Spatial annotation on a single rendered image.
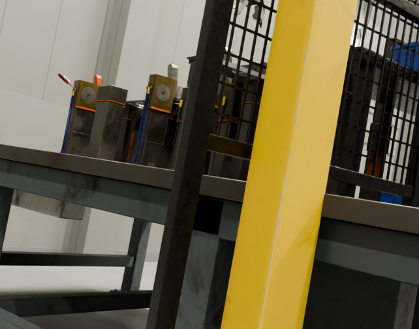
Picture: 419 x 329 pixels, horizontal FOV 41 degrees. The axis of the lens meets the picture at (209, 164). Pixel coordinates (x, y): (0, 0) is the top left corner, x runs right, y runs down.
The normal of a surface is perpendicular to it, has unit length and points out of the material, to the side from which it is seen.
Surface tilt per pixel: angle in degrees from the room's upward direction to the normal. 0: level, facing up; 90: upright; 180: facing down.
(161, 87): 90
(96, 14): 90
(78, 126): 90
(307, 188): 90
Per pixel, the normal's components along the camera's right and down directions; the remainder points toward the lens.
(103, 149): 0.58, 0.06
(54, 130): 0.77, 0.11
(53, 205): -0.61, -0.15
